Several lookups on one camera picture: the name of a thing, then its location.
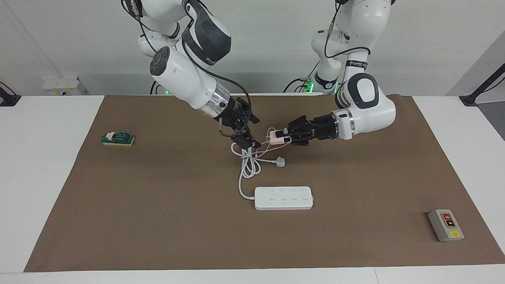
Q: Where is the thin pink charger cable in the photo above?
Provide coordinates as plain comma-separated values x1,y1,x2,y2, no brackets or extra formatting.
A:
252,127,292,158

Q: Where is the white power strip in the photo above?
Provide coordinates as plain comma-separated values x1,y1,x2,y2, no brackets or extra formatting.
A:
254,186,314,211

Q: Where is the brown table mat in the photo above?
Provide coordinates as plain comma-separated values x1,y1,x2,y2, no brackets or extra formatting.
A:
24,94,505,273

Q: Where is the grey push-button control box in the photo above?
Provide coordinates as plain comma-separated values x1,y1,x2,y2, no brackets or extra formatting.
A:
428,209,465,242

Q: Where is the black clamp stand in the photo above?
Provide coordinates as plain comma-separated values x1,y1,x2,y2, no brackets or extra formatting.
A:
459,63,505,107
0,82,21,107

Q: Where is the white power cord with plug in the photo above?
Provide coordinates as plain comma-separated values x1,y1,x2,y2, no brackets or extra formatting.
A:
231,142,285,200

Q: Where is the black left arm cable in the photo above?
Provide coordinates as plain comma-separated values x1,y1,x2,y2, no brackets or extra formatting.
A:
324,4,371,60

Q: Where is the green knife switch yellow base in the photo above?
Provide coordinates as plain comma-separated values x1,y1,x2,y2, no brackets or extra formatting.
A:
102,131,135,147

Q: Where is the white wall socket box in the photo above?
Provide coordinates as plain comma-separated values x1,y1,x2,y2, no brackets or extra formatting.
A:
43,77,88,96

